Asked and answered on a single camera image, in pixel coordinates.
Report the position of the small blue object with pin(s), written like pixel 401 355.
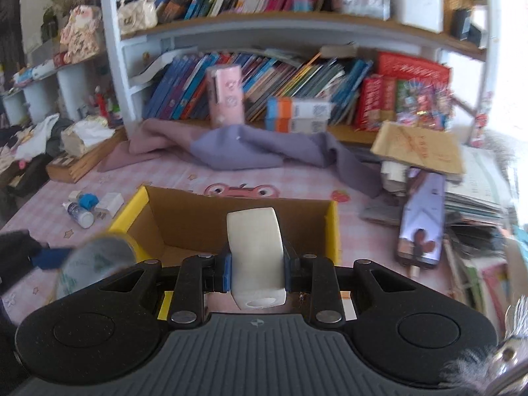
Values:
pixel 88 202

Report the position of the orange blue white carton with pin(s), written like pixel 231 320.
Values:
pixel 299 125
pixel 301 108

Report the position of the brown paper envelope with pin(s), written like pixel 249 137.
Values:
pixel 416 148

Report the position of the beige tissue pack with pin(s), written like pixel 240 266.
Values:
pixel 86 136

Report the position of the pink doll ornament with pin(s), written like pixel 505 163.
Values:
pixel 80 35

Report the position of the group of pens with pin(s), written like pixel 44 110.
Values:
pixel 105 107

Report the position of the dark grey garment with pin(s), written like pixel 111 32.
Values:
pixel 55 144

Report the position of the white garment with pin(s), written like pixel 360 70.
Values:
pixel 35 138

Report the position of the cream rounded block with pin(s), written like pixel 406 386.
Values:
pixel 255 251

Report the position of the wooden box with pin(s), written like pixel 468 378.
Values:
pixel 78 169

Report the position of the white plug adapter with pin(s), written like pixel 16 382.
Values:
pixel 109 205

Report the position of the white cube charger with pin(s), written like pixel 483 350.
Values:
pixel 75 196

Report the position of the white quilted handbag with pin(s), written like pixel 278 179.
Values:
pixel 138 14

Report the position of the white bookshelf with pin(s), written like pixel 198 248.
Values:
pixel 111 49

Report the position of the white curled booklet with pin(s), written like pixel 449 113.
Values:
pixel 159 68

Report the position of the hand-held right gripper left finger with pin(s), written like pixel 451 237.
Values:
pixel 226 274

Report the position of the yellow cardboard box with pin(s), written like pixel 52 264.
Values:
pixel 185 222

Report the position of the purple cloth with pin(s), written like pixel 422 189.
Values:
pixel 268 148

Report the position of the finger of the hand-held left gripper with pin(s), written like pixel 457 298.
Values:
pixel 51 257

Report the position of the black box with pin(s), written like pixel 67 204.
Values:
pixel 466 27

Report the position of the row of colourful books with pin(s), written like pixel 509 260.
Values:
pixel 185 86

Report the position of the yellow tape roll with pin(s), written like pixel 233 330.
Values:
pixel 95 264

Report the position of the small white bottle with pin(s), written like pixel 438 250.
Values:
pixel 80 215

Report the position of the large red dictionary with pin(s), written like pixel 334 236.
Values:
pixel 412 68

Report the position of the white side shelf unit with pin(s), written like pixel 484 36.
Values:
pixel 41 90

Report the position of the white pen holder box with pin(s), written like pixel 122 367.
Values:
pixel 416 8

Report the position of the smartphone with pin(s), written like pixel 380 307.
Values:
pixel 423 218

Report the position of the stack of papers and booklets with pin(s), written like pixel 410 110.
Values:
pixel 474 214

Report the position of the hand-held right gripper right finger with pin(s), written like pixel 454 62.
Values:
pixel 288 274

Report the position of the grey fluffy cuff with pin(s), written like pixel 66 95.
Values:
pixel 474 369

